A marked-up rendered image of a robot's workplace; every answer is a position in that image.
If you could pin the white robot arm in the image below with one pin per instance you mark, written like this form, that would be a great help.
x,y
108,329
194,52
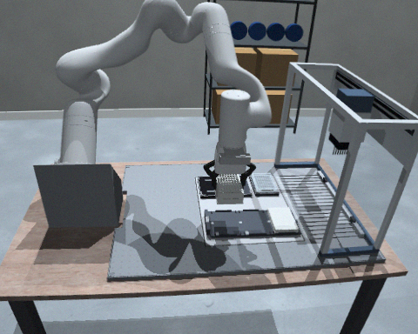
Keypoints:
x,y
81,70

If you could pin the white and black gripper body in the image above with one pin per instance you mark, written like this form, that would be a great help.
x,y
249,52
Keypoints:
x,y
227,168

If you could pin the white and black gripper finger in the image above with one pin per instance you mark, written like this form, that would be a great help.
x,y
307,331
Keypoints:
x,y
210,173
245,175

